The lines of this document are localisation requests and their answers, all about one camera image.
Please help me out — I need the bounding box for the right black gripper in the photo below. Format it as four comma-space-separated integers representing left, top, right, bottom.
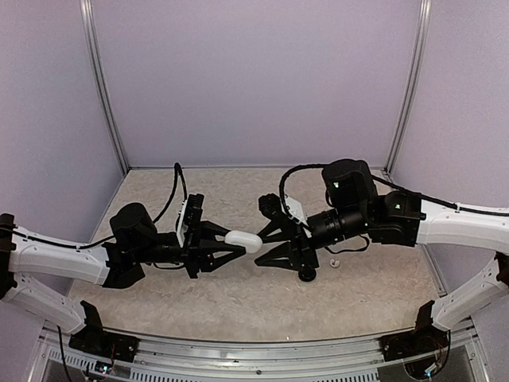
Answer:
254, 204, 370, 271

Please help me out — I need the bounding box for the right aluminium frame post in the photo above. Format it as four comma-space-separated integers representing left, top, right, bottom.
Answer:
384, 0, 432, 178

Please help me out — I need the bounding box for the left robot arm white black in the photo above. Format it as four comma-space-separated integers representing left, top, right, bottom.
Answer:
1, 201, 262, 354

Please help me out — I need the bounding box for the aluminium frame post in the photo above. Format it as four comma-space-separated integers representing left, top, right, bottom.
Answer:
384, 0, 432, 178
80, 0, 130, 177

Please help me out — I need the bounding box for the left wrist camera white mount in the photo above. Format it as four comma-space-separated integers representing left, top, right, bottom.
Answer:
176, 193, 204, 248

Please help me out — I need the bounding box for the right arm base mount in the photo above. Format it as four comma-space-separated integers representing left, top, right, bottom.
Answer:
379, 330, 449, 361

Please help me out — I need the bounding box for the left aluminium frame post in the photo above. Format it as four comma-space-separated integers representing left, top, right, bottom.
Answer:
80, 0, 130, 177

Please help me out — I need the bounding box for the black round disc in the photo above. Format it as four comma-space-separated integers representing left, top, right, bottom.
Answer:
298, 268, 317, 283

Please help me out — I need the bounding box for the front aluminium rail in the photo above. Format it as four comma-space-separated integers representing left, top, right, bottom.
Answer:
31, 328, 486, 382

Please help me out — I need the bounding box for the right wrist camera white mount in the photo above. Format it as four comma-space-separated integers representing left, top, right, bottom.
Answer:
258, 193, 307, 225

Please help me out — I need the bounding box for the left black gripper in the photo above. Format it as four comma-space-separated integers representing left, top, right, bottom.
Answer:
134, 220, 246, 279

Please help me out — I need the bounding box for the white earbud charging case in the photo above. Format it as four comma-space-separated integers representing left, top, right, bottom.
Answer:
224, 230, 263, 254

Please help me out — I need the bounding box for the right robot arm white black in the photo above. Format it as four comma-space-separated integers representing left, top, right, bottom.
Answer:
255, 159, 508, 353

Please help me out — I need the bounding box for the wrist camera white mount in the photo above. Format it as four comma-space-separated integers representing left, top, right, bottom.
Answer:
258, 193, 307, 225
176, 193, 204, 248

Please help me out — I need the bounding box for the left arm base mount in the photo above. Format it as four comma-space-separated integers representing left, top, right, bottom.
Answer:
68, 328, 139, 362

